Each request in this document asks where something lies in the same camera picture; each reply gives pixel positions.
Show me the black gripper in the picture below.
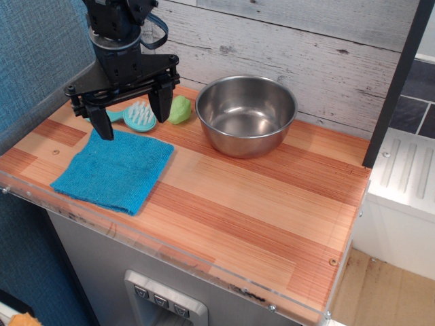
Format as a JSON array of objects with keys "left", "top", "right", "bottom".
[{"left": 65, "top": 35, "right": 179, "bottom": 141}]

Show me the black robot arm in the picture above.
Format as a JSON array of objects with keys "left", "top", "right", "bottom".
[{"left": 65, "top": 1, "right": 179, "bottom": 141}]

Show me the blue folded towel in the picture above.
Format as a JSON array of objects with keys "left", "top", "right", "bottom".
[{"left": 50, "top": 130, "right": 175, "bottom": 216}]

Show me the clear acrylic edge guard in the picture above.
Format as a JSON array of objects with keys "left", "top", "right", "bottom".
[{"left": 0, "top": 169, "right": 371, "bottom": 326}]

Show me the teal scrub brush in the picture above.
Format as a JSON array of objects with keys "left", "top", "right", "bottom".
[{"left": 84, "top": 101, "right": 158, "bottom": 133}]

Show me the green toy vegetable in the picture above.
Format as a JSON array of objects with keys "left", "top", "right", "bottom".
[{"left": 168, "top": 95, "right": 191, "bottom": 125}]

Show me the stainless steel bowl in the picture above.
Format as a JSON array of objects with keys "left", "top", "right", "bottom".
[{"left": 195, "top": 75, "right": 298, "bottom": 159}]

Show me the grey toy fridge cabinet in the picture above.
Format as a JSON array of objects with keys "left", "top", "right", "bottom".
[{"left": 46, "top": 209, "right": 324, "bottom": 326}]

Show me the silver dispenser button panel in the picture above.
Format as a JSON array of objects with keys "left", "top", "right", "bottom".
[{"left": 124, "top": 270, "right": 209, "bottom": 325}]

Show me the orange toy object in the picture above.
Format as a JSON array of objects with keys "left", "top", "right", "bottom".
[{"left": 8, "top": 313, "right": 42, "bottom": 326}]

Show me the white toy sink unit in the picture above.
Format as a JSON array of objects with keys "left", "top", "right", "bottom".
[{"left": 353, "top": 128, "right": 434, "bottom": 279}]

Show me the blue ribbon cable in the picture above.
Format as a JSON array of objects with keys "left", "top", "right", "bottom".
[{"left": 139, "top": 12, "right": 170, "bottom": 50}]

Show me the black vertical post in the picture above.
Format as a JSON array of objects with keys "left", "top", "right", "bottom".
[{"left": 362, "top": 0, "right": 434, "bottom": 168}]

